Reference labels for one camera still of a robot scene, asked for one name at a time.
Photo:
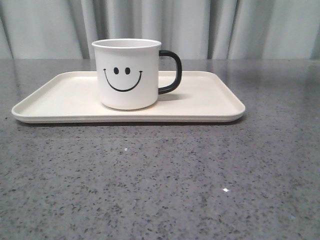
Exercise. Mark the white smiley mug black handle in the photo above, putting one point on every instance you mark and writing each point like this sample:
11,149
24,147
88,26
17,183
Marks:
128,72

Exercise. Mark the cream rectangular plastic tray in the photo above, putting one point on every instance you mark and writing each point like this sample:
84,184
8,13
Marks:
72,97

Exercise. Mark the pale grey pleated curtain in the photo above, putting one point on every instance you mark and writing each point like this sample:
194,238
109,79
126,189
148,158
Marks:
194,29

